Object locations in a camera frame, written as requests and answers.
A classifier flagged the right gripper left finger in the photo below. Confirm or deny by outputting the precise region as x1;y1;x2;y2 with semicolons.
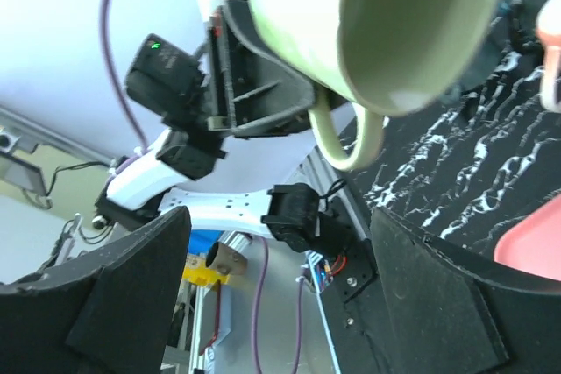
1;206;191;373

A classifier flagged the pink plastic tray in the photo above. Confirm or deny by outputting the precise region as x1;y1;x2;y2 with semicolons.
494;194;561;280

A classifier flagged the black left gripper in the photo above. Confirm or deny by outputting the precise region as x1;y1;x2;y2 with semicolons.
125;0;316;138

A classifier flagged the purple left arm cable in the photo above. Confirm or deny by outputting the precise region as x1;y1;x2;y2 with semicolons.
100;0;303;374

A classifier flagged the sage green mug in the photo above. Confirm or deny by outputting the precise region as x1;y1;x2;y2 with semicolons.
248;0;498;171

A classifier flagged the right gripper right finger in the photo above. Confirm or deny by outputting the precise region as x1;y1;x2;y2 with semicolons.
370;209;560;373

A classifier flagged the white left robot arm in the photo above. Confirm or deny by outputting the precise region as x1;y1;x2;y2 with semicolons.
96;0;377;301

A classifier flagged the pink and white mug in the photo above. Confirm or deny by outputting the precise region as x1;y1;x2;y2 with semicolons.
536;0;560;113

